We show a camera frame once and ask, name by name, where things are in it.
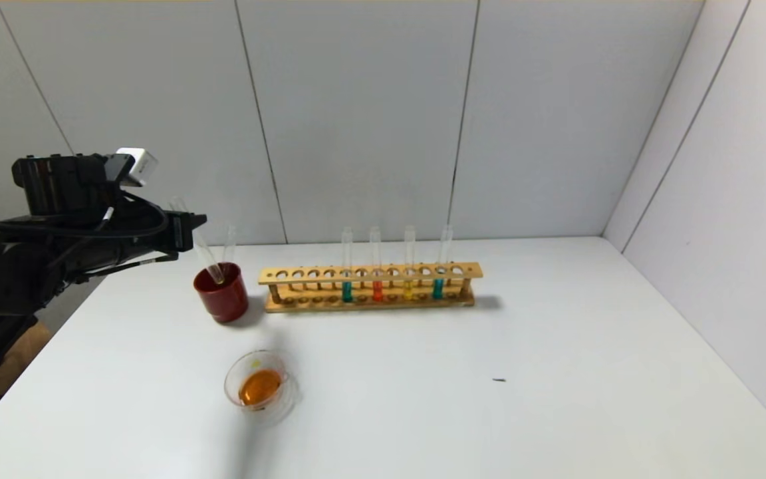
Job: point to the yellow pigment test tube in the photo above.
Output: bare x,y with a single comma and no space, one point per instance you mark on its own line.
408,291
213,269

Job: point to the teal pigment test tube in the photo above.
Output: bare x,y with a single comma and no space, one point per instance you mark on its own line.
437,289
347,293

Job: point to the clear glass beaker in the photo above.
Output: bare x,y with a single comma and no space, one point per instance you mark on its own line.
260,392

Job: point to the red pigment test tube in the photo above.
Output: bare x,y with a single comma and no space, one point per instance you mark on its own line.
377,291
229,246

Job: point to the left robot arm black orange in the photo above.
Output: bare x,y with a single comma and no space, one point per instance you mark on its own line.
24,266

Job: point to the dark red cup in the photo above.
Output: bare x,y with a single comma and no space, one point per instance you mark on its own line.
222,299

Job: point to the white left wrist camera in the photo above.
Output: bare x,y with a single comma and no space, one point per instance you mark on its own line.
138,166

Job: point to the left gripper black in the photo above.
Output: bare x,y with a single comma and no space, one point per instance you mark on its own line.
176,231

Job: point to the wooden test tube rack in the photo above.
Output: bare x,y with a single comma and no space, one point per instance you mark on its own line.
370,273

